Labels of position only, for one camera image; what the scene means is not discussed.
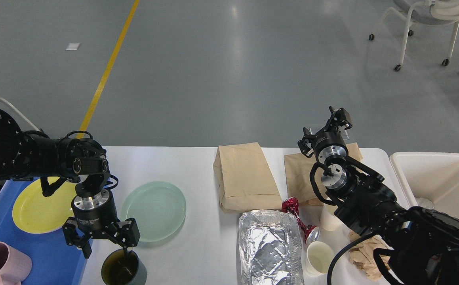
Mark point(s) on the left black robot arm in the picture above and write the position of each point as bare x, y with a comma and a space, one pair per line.
83, 161

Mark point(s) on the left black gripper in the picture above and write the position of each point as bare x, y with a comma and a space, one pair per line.
96, 217

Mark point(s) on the aluminium foil container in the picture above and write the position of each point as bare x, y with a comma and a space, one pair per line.
270, 248

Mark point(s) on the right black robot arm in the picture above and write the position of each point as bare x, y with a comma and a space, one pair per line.
423, 243

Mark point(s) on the lower white paper cup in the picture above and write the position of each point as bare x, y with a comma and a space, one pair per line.
318, 257

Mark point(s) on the crumpled brown paper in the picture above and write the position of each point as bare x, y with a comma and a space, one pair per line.
361, 256

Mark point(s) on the clear plastic wrap in bin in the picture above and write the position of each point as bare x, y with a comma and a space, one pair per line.
424, 203

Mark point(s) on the light green plate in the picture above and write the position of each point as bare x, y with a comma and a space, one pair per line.
159, 209

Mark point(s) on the white plastic bin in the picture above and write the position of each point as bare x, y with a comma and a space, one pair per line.
432, 176

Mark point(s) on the white office chair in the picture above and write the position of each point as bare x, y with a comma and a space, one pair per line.
433, 13

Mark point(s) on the upper white paper cup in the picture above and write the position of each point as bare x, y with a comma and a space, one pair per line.
328, 219

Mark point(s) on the pink mug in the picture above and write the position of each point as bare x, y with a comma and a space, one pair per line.
15, 266

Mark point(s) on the left brown paper bag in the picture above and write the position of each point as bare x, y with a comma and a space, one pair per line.
245, 181

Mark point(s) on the right brown paper bag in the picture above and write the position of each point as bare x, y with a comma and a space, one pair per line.
298, 168

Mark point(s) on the blue plastic tray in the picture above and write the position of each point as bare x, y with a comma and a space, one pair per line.
53, 262

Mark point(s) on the white paper cup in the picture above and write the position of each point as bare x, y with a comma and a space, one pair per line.
328, 219
318, 257

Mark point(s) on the yellow plate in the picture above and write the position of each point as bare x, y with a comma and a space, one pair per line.
35, 214

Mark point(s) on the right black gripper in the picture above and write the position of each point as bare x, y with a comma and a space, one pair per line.
329, 141

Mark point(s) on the brown paper bag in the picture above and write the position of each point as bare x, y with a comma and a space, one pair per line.
245, 181
298, 168

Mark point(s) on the dark teal mug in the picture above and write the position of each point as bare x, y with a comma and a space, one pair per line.
123, 268

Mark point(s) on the crushed red can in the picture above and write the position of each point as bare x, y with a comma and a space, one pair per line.
311, 232

